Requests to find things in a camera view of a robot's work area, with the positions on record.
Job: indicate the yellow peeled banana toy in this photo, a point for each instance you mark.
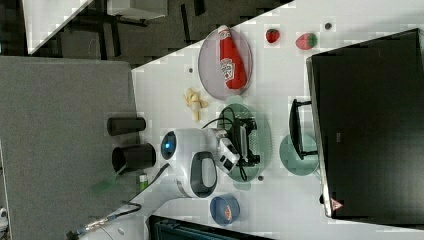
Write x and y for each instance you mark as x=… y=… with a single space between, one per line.
x=195 y=103

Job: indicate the grey fabric panel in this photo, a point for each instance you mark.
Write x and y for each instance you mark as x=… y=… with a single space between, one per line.
x=55 y=145

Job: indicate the green plastic cup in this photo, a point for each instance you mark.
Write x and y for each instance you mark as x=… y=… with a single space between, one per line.
x=293 y=163

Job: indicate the dark red strawberry toy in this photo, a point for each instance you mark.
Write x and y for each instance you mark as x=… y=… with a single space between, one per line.
x=272 y=35

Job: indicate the dark plastic crate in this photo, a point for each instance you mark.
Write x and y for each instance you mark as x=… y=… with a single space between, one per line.
x=162 y=228

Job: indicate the red ketchup bottle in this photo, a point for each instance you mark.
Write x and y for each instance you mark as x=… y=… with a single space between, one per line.
x=231 y=62

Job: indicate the blue tape roll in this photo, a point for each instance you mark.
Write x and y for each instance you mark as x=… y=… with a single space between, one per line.
x=225 y=209

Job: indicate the white side table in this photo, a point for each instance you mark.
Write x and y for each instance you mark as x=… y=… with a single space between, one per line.
x=44 y=18

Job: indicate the small black cylinder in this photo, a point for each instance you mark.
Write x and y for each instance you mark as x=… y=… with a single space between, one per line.
x=125 y=125

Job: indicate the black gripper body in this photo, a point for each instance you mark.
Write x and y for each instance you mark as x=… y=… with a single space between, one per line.
x=240 y=132

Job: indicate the silver black toaster oven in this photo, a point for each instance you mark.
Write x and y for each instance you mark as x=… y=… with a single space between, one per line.
x=367 y=102

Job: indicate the grey round plate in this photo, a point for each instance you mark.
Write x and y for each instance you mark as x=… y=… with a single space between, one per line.
x=209 y=69

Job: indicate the pink strawberry toy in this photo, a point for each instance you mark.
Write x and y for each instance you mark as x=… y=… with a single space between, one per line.
x=306 y=41

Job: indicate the green plastic strainer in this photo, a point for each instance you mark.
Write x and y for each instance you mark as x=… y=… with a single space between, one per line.
x=263 y=140

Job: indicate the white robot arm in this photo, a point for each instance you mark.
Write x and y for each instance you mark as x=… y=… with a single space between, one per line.
x=193 y=158

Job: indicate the large black cylinder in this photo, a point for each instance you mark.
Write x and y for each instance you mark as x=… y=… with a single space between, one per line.
x=134 y=157

